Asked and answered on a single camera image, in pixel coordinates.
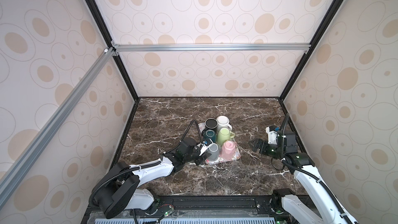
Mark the grey mug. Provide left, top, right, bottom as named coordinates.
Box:
left=206, top=143, right=220, bottom=162

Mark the dark teal mug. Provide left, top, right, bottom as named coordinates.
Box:
left=202, top=129, right=217, bottom=145

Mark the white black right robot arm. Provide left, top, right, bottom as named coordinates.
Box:
left=249, top=130, right=358, bottom=224

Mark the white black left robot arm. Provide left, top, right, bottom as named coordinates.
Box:
left=89, top=138, right=209, bottom=219

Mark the pink mug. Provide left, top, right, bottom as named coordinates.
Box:
left=221, top=141, right=236, bottom=160

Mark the light green mug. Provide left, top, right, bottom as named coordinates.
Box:
left=216, top=128, right=235, bottom=147

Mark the black mug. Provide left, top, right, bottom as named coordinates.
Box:
left=204, top=118, right=218, bottom=133

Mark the white mug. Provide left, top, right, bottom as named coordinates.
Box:
left=216, top=116, right=232, bottom=132

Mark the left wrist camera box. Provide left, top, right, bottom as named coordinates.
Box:
left=198, top=141, right=213, bottom=156

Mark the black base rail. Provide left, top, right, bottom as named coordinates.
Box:
left=82, top=196, right=298, bottom=224

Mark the horizontal aluminium rail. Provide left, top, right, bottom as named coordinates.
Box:
left=114, top=43, right=311, bottom=52

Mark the right black frame post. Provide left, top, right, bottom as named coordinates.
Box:
left=279, top=0, right=344, bottom=103

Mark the black frame post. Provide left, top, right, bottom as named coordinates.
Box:
left=85, top=0, right=140, bottom=101
left=279, top=0, right=344, bottom=103

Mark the slanted left aluminium rail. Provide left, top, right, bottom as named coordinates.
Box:
left=1, top=47, right=116, bottom=208

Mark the left black frame post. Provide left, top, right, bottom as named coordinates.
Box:
left=85, top=0, right=140, bottom=101

